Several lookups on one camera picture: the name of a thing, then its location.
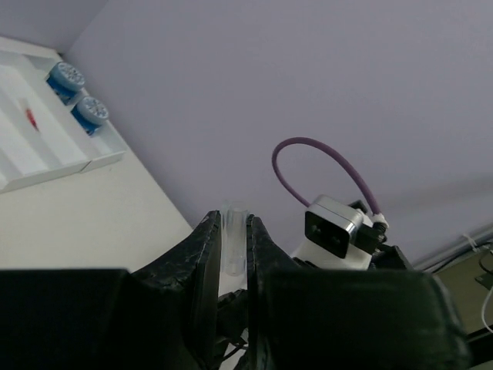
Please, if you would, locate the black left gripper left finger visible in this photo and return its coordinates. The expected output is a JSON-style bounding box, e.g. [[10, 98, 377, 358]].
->
[[1, 211, 221, 369]]

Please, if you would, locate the red pen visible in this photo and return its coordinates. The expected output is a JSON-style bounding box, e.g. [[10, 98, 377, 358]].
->
[[18, 98, 39, 132]]

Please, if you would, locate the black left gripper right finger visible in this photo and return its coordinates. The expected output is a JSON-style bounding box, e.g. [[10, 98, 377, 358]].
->
[[246, 216, 472, 369]]

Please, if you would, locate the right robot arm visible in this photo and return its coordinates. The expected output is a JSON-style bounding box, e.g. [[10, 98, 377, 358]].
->
[[342, 200, 412, 271]]

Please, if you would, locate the white compartment tray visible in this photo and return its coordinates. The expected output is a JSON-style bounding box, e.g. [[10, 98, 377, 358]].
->
[[1, 38, 127, 193]]

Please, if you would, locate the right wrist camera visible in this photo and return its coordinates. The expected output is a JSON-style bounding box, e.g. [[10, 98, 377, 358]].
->
[[292, 195, 388, 271]]

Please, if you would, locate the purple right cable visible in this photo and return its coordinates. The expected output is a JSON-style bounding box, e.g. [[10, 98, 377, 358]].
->
[[271, 136, 384, 217]]

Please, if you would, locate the clear pen cap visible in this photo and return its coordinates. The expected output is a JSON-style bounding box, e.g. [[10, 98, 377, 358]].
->
[[220, 201, 249, 277]]

